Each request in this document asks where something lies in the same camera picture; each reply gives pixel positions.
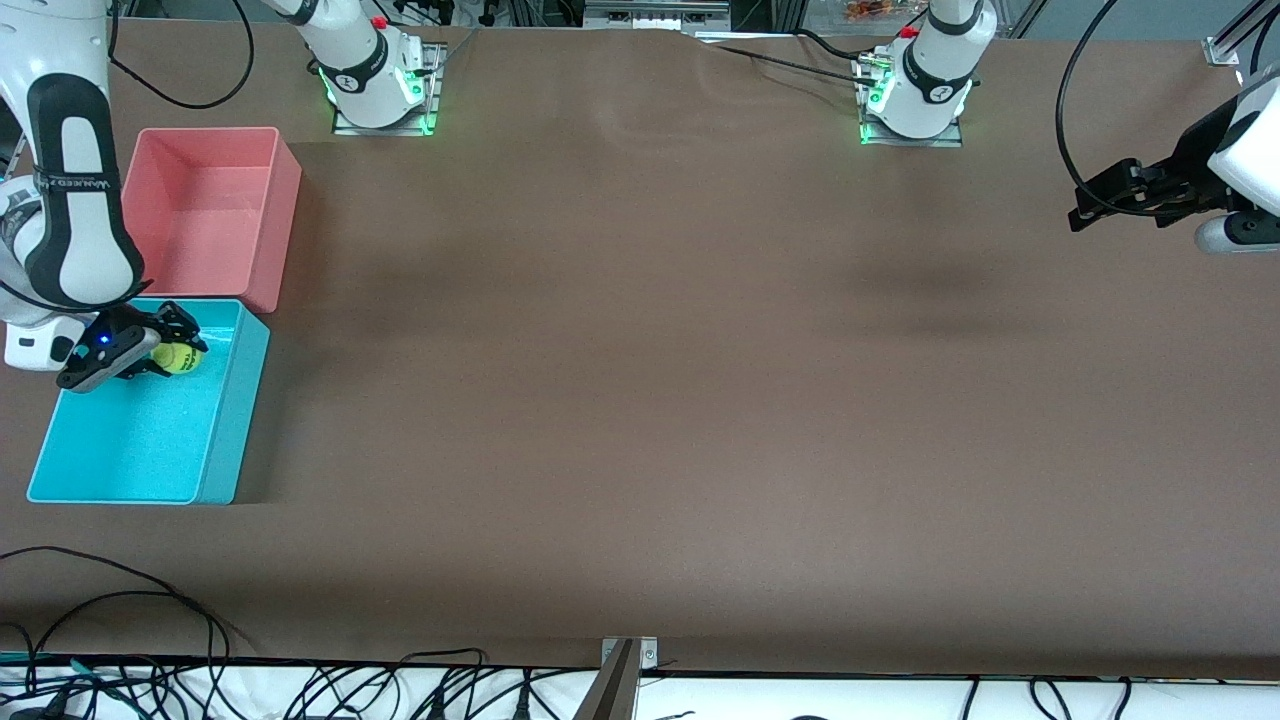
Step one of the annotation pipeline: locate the grey metal rail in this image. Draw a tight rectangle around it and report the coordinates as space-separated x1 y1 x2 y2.
583 0 733 31

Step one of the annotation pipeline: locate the aluminium frame corner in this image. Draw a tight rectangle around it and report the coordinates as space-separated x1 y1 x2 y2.
1203 0 1263 67

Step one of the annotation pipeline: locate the yellow-green tennis ball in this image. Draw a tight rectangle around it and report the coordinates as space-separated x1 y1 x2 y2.
150 342 205 377

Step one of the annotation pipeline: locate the long looped black arm cable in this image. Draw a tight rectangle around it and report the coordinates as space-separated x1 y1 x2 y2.
105 0 255 111

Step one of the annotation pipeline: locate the blue plastic bin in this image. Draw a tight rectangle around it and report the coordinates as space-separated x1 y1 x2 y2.
26 297 271 506

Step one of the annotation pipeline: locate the black cable with plug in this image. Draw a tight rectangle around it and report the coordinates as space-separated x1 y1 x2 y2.
425 665 471 720
505 668 561 720

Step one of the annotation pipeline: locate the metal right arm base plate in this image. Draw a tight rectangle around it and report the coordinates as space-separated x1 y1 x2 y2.
332 42 445 137

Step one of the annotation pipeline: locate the small metal table bracket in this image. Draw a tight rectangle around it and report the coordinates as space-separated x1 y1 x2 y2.
600 637 659 669

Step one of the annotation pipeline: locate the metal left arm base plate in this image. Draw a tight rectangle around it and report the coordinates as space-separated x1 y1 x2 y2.
858 55 965 149

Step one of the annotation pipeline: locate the arched black table cable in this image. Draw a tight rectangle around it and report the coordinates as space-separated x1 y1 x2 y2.
20 590 218 663

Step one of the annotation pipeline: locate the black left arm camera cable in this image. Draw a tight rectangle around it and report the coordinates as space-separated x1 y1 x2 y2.
1056 0 1216 216

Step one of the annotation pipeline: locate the black cable small loop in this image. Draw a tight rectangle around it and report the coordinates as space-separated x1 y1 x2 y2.
400 647 491 669

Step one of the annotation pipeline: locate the pink plastic bin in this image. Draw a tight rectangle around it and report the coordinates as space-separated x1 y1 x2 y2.
120 126 303 314

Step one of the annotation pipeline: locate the teal cable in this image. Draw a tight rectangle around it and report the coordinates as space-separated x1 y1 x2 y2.
0 650 151 691

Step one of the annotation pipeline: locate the long black table cable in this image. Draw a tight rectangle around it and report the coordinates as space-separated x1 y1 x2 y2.
0 546 233 663

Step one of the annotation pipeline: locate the dark metal bar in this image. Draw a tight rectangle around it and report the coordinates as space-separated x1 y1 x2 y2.
572 640 642 720

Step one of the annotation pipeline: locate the black cable to arm base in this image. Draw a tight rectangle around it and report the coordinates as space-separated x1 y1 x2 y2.
700 38 883 87

